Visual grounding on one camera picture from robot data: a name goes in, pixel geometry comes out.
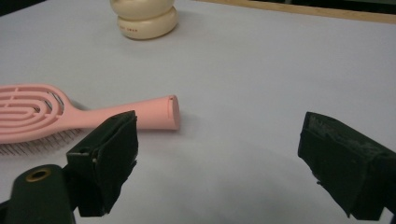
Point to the pink hairbrush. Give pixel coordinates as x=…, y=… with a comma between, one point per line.
x=152, y=112

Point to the cream ringed duck-face container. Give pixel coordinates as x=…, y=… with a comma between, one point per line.
x=146, y=21

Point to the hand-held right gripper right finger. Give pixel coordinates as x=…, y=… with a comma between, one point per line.
x=345, y=168

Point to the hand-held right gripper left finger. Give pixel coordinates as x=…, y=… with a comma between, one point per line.
x=106, y=161

